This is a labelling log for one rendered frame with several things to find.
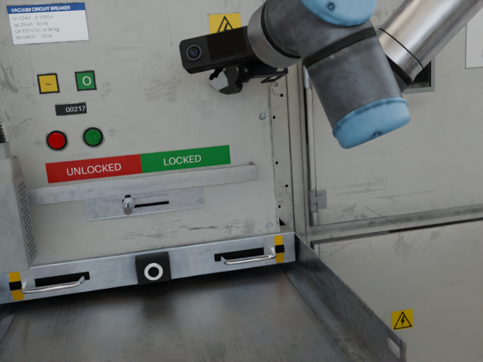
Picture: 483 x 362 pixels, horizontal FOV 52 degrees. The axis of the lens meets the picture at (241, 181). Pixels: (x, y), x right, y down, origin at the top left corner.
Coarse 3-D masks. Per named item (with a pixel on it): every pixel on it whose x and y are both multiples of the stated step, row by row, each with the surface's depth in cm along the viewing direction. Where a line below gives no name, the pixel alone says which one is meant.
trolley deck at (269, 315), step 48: (144, 288) 94; (192, 288) 93; (240, 288) 91; (288, 288) 90; (48, 336) 79; (96, 336) 78; (144, 336) 77; (192, 336) 75; (240, 336) 74; (288, 336) 73
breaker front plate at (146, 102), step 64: (0, 0) 79; (64, 0) 81; (128, 0) 83; (192, 0) 85; (256, 0) 87; (0, 64) 81; (64, 64) 83; (128, 64) 85; (64, 128) 85; (128, 128) 87; (192, 128) 89; (256, 128) 91; (192, 192) 91; (256, 192) 94; (64, 256) 89
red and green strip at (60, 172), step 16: (80, 160) 86; (96, 160) 87; (112, 160) 88; (128, 160) 88; (144, 160) 89; (160, 160) 89; (176, 160) 90; (192, 160) 90; (208, 160) 91; (224, 160) 91; (48, 176) 86; (64, 176) 86; (80, 176) 87; (96, 176) 88; (112, 176) 88
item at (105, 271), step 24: (216, 240) 94; (240, 240) 94; (288, 240) 96; (48, 264) 88; (72, 264) 89; (96, 264) 89; (120, 264) 90; (192, 264) 93; (216, 264) 94; (240, 264) 95; (0, 288) 87; (72, 288) 89; (96, 288) 90
